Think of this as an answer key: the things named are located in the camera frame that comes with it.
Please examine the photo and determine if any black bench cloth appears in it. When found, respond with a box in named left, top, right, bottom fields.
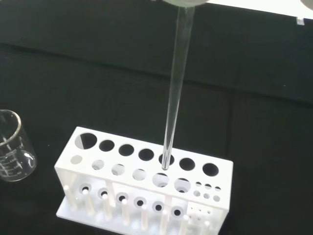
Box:
left=0, top=0, right=313, bottom=235

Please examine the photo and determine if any clear glass graduated beaker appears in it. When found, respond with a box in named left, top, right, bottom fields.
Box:
left=0, top=109, right=38, bottom=183

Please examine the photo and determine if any white test tube rack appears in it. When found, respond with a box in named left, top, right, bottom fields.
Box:
left=54, top=126, right=234, bottom=235

